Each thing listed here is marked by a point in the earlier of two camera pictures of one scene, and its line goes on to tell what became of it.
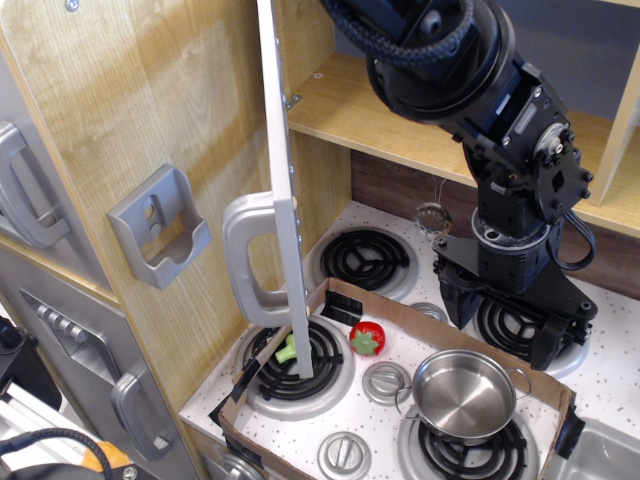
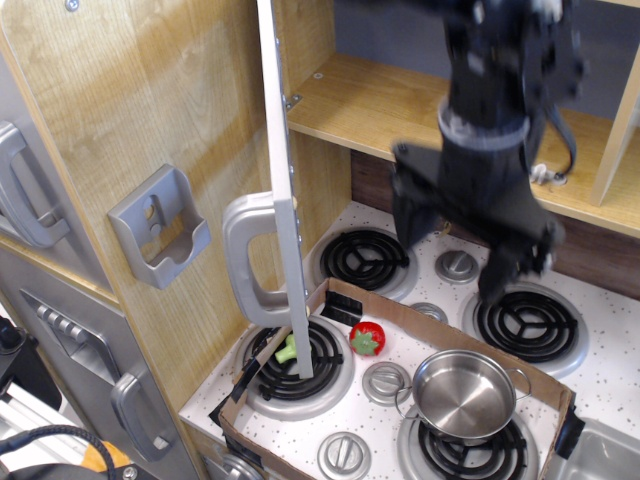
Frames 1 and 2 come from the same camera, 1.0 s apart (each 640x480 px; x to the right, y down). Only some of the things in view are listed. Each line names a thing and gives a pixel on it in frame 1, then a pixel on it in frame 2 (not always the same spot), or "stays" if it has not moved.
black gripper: x=529 y=279 to x=488 y=196
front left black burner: x=275 y=389 stays
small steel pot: x=462 y=397 stays
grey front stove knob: x=344 y=455 stays
